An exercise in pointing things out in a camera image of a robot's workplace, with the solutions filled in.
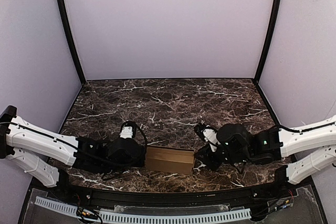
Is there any brown cardboard paper box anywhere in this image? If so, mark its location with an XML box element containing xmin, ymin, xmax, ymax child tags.
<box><xmin>145</xmin><ymin>146</ymin><xmax>195</xmax><ymax>175</ymax></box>

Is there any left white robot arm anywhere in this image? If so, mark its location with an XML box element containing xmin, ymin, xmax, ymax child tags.
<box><xmin>1</xmin><ymin>105</ymin><xmax>148</xmax><ymax>188</ymax></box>

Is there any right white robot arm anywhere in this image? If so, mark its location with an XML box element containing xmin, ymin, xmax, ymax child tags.
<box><xmin>194</xmin><ymin>116</ymin><xmax>335</xmax><ymax>185</ymax></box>

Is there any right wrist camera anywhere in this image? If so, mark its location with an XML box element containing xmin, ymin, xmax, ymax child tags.
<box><xmin>194</xmin><ymin>123</ymin><xmax>220</xmax><ymax>152</ymax></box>

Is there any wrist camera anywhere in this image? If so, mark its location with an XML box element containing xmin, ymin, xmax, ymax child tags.
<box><xmin>194</xmin><ymin>123</ymin><xmax>220</xmax><ymax>152</ymax></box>
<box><xmin>119</xmin><ymin>121</ymin><xmax>137</xmax><ymax>138</ymax></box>

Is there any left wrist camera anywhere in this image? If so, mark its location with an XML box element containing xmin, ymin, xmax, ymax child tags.
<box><xmin>119</xmin><ymin>121</ymin><xmax>137</xmax><ymax>138</ymax></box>

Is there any white slotted cable duct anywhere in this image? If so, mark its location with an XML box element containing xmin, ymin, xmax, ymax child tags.
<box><xmin>35</xmin><ymin>196</ymin><xmax>251</xmax><ymax>224</ymax></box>

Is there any black front rail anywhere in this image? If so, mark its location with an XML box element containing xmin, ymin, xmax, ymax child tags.
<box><xmin>51</xmin><ymin>182</ymin><xmax>297</xmax><ymax>216</ymax></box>

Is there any right black frame post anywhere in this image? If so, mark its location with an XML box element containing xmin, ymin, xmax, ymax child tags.
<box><xmin>254</xmin><ymin>0</ymin><xmax>281</xmax><ymax>84</ymax></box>

